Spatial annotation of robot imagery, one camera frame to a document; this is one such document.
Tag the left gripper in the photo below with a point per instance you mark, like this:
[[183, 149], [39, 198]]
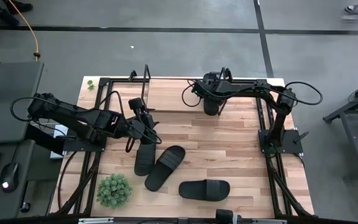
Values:
[[149, 130]]

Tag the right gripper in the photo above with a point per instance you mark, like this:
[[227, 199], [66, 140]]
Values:
[[211, 90]]

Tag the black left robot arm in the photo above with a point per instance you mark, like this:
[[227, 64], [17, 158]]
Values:
[[73, 116]]

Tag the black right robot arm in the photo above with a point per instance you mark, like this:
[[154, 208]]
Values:
[[250, 87]]

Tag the far table with tires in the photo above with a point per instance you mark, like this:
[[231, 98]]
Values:
[[172, 93]]

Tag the green artificial plant white pot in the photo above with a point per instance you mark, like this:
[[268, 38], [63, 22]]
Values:
[[113, 191]]

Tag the grey desktop panel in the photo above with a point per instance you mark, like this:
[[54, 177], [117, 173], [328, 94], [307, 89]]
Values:
[[8, 102]]

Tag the grey metal side table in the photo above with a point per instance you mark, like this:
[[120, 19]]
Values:
[[353, 124]]

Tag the small black round knob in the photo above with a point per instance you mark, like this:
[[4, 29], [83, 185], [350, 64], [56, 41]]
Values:
[[25, 208]]

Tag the black computer mouse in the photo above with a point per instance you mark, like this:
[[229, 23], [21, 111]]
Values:
[[9, 174]]

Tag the person's foot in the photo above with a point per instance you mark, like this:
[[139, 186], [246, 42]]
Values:
[[353, 8]]

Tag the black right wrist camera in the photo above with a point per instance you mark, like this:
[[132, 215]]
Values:
[[212, 76]]

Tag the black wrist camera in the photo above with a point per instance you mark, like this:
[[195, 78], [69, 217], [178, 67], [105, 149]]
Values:
[[212, 76], [136, 104]]

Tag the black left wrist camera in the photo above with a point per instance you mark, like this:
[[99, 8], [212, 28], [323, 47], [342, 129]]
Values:
[[136, 104]]

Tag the black aluminium table frame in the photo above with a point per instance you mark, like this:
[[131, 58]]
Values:
[[260, 115]]

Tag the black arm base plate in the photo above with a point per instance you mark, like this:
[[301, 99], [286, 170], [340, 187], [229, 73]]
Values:
[[73, 146], [291, 143]]

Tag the silver metal bracket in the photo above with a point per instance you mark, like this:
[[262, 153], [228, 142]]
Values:
[[95, 221], [269, 221]]

